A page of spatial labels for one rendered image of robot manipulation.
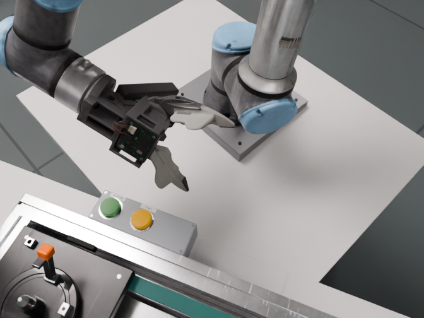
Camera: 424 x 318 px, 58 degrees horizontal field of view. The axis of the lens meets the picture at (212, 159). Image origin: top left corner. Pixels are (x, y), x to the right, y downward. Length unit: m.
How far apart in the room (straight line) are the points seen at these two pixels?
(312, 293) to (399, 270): 1.09
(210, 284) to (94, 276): 0.21
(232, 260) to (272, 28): 0.48
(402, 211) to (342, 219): 1.13
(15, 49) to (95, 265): 0.39
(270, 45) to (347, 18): 2.21
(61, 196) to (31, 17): 0.51
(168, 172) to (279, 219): 0.35
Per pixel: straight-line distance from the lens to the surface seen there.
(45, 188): 0.99
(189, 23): 1.30
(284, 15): 0.64
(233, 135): 0.95
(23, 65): 0.60
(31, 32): 0.56
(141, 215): 0.77
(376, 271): 1.87
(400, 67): 2.63
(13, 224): 0.86
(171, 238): 0.75
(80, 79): 0.57
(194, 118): 0.55
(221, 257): 0.84
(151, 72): 1.15
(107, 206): 0.79
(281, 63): 0.70
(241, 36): 0.85
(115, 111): 0.55
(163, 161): 0.62
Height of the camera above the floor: 1.66
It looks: 58 degrees down
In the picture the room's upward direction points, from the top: straight up
